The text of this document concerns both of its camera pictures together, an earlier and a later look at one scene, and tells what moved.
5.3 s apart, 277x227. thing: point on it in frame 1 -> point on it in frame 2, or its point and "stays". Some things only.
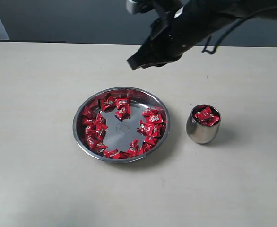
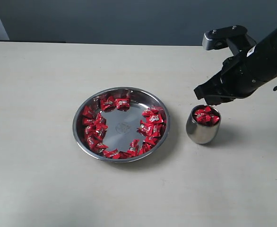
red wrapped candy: (114, 154) stays
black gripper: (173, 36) -> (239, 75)
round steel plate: (121, 125) stays
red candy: (123, 111) -> (206, 115)
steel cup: (203, 123) stays
